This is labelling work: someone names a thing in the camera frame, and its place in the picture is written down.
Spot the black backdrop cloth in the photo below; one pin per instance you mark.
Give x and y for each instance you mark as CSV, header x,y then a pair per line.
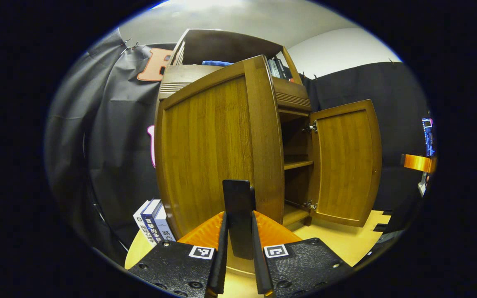
x,y
110,136

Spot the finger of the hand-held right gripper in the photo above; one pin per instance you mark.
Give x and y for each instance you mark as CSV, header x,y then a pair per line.
x,y
416,162

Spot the dark blue leaning book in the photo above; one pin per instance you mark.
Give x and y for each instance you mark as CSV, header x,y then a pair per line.
x,y
150,219

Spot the metal door hinge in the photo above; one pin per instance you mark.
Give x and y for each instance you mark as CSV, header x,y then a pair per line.
x,y
309,127
309,205

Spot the white leaning book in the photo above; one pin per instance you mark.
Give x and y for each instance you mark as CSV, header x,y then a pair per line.
x,y
139,217

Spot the wooden shoe cabinet door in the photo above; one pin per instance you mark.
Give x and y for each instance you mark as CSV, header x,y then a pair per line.
x,y
205,145
346,161

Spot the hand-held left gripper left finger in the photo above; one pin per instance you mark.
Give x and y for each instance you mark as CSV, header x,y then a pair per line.
x,y
221,265

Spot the pale grey leaning book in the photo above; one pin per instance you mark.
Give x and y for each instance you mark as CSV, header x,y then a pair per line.
x,y
164,225

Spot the blue towel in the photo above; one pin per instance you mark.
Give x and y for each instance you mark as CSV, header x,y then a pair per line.
x,y
215,63

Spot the wooden shoe cabinet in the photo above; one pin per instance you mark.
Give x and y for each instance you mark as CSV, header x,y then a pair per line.
x,y
222,45

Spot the black spine book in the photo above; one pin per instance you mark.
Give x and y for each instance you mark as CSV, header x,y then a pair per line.
x,y
283,66

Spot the wooden drawer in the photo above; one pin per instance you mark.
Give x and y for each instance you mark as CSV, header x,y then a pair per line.
x,y
290,87

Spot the grey spine book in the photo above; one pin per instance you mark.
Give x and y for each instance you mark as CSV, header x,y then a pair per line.
x,y
273,68

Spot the wooden inner shelf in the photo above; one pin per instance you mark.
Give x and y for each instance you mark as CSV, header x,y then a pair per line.
x,y
298,164

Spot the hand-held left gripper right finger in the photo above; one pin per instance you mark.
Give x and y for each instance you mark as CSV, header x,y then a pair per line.
x,y
259,265

